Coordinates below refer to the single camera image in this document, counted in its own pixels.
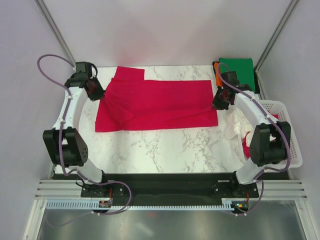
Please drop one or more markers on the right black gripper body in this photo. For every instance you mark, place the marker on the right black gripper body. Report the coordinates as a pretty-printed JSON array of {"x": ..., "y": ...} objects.
[{"x": 220, "y": 95}]

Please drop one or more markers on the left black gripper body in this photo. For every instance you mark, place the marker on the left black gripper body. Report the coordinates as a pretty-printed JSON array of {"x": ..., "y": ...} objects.
[{"x": 96, "y": 87}]

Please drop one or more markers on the red t shirt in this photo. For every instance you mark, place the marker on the red t shirt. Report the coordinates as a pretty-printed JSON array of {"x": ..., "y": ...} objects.
[
  {"x": 247, "y": 147},
  {"x": 133, "y": 103}
]

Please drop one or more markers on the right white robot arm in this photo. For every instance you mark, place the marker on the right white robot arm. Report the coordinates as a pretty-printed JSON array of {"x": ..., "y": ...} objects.
[{"x": 249, "y": 172}]

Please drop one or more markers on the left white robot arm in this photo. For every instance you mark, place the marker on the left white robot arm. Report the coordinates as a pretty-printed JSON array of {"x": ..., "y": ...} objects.
[{"x": 64, "y": 144}]

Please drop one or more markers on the orange folded t shirt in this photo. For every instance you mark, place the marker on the orange folded t shirt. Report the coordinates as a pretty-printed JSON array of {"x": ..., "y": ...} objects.
[{"x": 217, "y": 72}]

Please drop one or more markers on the white t shirt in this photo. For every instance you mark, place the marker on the white t shirt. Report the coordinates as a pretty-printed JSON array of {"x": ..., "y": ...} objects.
[{"x": 238, "y": 124}]

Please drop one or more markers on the green folded t shirt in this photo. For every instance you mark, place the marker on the green folded t shirt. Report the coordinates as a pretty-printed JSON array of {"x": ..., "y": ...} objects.
[{"x": 240, "y": 72}]

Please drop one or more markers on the red t shirt in basket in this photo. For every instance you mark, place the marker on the red t shirt in basket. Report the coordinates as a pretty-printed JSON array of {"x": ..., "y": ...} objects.
[{"x": 247, "y": 147}]

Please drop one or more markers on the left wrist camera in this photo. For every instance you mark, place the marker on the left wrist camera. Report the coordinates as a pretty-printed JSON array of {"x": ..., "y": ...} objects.
[{"x": 86, "y": 70}]

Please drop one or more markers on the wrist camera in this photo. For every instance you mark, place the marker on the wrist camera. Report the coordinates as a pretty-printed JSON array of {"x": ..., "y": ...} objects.
[
  {"x": 230, "y": 77},
  {"x": 86, "y": 70}
]

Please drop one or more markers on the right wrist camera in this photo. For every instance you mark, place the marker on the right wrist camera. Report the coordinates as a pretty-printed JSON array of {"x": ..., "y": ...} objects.
[{"x": 230, "y": 77}]

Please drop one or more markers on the left aluminium frame post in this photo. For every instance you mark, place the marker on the left aluminium frame post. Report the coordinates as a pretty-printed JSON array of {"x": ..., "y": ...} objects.
[{"x": 45, "y": 12}]

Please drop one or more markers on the aluminium frame post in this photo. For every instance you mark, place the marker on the aluminium frame post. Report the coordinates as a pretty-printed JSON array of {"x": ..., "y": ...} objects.
[
  {"x": 45, "y": 12},
  {"x": 276, "y": 33}
]

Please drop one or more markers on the white slotted cable duct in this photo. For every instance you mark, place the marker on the white slotted cable duct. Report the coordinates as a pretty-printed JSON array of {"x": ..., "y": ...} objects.
[{"x": 98, "y": 205}]

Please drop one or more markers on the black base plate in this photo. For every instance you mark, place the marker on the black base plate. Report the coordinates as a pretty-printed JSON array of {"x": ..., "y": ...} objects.
[{"x": 170, "y": 189}]

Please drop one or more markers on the right aluminium frame post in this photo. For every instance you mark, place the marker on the right aluminium frame post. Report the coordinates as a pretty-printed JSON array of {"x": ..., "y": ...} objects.
[{"x": 276, "y": 33}]

